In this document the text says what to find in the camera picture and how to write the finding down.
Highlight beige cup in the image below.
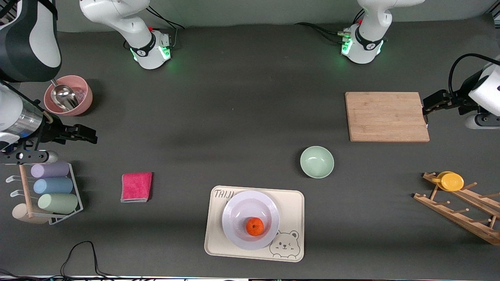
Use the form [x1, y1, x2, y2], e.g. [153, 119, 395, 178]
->
[12, 203, 49, 225]

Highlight orange fruit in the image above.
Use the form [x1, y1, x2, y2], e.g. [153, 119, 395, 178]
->
[246, 217, 264, 237]

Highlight metal scoop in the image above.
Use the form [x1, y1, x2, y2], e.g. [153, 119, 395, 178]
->
[50, 78, 79, 111]

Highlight white round plate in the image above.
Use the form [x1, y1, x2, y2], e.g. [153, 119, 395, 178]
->
[222, 190, 280, 251]

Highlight wooden peg drying rack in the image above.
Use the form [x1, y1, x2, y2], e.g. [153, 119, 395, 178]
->
[413, 172, 500, 246]

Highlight purple cup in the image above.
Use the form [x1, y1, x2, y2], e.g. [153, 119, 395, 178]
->
[30, 162, 70, 179]

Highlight pink folded cloth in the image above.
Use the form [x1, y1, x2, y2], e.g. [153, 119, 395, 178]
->
[120, 172, 153, 203]

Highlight black arm base cables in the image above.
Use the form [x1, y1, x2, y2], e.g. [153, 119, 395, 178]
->
[148, 4, 186, 49]
[295, 10, 364, 45]

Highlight green cup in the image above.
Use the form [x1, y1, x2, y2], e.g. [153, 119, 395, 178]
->
[37, 193, 79, 214]

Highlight cream tray with bear print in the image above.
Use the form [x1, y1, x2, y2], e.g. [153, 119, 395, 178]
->
[204, 185, 305, 262]

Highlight black right arm base cables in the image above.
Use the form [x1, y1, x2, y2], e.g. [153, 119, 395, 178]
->
[148, 4, 186, 49]

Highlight white wire cup rack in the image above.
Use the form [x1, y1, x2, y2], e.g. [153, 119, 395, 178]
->
[5, 162, 84, 226]

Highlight pink bowl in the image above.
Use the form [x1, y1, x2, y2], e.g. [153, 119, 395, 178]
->
[44, 75, 93, 116]

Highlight pale green bowl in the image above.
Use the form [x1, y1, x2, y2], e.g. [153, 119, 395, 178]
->
[300, 146, 335, 179]

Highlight black floor cable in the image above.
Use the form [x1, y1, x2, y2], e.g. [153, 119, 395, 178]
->
[0, 241, 118, 281]

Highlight blue cup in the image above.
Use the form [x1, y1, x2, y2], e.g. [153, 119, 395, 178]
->
[33, 178, 74, 195]

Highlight yellow cup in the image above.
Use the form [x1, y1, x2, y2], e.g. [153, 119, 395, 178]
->
[432, 171, 465, 192]

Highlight wooden cutting board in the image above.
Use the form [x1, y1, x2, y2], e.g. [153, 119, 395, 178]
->
[345, 92, 430, 142]

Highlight black left arm base cables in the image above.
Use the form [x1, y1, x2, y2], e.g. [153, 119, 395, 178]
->
[295, 10, 364, 45]

